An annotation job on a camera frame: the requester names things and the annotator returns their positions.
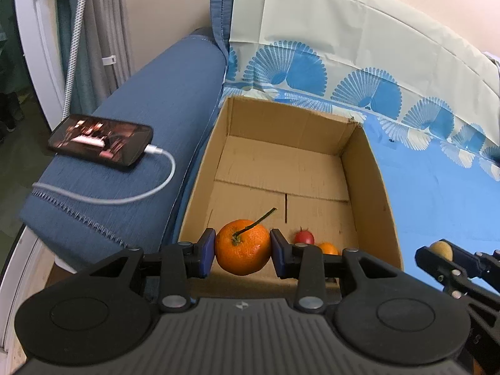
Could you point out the small orange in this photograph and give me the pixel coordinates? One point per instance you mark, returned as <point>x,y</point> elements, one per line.
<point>327,249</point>

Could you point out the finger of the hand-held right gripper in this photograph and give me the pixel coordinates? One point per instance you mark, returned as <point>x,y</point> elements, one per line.
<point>465,259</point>
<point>433,267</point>

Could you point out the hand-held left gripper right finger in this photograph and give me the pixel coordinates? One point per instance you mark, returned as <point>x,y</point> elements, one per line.
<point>278,252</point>

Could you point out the white door frame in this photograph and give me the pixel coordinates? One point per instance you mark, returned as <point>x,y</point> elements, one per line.
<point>39,47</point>

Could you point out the fan print blue sheet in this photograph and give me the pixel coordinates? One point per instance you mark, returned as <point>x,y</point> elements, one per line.
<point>351,27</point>

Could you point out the cardboard box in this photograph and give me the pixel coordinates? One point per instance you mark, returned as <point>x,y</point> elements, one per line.
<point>281,172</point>

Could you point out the orange with long stem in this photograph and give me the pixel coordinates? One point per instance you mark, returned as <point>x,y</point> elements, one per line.
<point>242,250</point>

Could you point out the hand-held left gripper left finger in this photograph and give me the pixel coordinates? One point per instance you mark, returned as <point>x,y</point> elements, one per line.
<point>207,252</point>

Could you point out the small red fruit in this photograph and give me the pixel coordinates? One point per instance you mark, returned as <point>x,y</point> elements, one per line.
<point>304,237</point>

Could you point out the black smartphone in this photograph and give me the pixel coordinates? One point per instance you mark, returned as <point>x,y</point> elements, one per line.
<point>97,140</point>

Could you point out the small yellow-green fruit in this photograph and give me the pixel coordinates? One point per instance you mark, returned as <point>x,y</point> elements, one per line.
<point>441,250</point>

